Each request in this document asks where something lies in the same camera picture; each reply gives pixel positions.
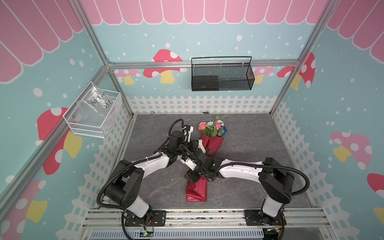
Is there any pink orange fake rose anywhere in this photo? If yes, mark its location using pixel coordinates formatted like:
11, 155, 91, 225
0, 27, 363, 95
198, 122, 207, 131

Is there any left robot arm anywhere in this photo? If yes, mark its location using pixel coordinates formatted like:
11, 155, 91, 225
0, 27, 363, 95
97, 131, 205, 224

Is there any cream ribbon strip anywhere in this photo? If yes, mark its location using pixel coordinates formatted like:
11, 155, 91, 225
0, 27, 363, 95
198, 140, 206, 154

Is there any dark red wrapping paper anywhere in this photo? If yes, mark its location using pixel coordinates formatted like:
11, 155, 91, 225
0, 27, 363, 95
186, 133, 224, 202

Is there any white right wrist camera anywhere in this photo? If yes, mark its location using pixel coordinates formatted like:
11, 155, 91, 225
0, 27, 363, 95
181, 156, 197, 170

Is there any black box in basket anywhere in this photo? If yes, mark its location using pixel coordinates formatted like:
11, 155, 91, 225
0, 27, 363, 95
191, 76, 219, 92

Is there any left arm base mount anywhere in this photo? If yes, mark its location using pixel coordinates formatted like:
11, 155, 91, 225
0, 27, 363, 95
124, 211, 167, 227

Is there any white wire basket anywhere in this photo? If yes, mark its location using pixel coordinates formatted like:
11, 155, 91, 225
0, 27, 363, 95
63, 82, 123, 139

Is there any black wire mesh basket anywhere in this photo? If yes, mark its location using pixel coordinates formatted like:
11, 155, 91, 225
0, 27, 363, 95
191, 56, 255, 91

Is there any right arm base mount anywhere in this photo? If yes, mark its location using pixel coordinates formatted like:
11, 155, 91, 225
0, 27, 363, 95
244, 210, 287, 226

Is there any clear plastic bag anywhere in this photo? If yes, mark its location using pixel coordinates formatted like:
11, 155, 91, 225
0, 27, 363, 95
77, 86, 115, 119

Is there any light blue fake flower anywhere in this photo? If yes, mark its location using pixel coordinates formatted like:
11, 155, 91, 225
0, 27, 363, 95
203, 116, 225, 137

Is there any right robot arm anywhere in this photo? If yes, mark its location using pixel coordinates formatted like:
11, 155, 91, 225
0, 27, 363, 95
180, 152, 310, 223

